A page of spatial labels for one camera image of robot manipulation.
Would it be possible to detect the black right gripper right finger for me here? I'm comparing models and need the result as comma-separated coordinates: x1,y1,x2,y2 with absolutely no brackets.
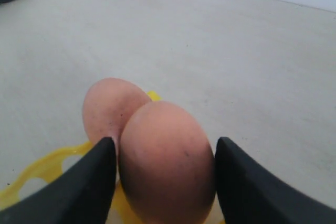
215,137,335,223

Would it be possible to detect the brown egg packed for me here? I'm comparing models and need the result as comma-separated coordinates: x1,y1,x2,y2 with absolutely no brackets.
82,77,153,145
119,101,215,223

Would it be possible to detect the yellow plastic egg tray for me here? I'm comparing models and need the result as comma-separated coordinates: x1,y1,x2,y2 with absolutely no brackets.
0,90,226,224

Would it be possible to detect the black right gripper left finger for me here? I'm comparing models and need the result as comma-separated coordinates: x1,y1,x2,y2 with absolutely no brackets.
1,137,117,223

